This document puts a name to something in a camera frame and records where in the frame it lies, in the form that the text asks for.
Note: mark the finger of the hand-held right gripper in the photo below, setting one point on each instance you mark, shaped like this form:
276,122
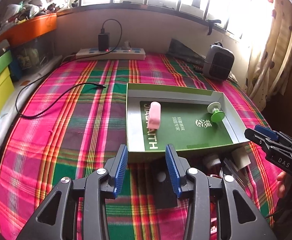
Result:
255,135
266,131

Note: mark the green white suction toy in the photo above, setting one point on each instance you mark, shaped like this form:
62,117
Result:
216,116

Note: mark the black silver stapler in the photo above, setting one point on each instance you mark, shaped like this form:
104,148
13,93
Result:
234,173

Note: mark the green cardboard box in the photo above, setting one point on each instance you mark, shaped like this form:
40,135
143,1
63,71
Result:
186,130

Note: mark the pink eraser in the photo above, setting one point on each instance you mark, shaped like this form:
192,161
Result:
153,115

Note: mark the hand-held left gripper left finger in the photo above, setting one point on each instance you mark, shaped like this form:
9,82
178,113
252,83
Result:
122,166

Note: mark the white power strip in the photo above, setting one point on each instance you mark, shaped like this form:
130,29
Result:
125,53

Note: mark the black device with clear end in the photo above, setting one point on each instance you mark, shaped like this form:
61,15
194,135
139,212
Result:
164,190

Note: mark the spotted cream curtain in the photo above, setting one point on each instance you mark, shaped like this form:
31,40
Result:
273,50

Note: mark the orange bin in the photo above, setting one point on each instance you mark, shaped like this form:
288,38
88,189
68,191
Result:
35,28

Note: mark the black charger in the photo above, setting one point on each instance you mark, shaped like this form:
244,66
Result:
103,41

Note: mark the white ribbed cap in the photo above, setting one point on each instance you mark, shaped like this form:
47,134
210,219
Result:
211,158

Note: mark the grey space heater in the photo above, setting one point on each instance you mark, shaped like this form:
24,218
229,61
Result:
218,62

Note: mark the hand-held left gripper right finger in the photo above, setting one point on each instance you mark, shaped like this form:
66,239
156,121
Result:
172,170

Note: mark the pile of clutter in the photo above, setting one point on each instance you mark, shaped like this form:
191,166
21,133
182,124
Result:
28,7

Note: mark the pink plaid blanket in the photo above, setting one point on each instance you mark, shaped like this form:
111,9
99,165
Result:
73,142

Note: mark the person's right hand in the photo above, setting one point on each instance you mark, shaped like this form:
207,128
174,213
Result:
282,187

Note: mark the dark cloth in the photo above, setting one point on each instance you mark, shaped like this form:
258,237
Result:
183,51

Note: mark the blue box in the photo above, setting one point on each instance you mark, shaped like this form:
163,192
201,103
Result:
16,68

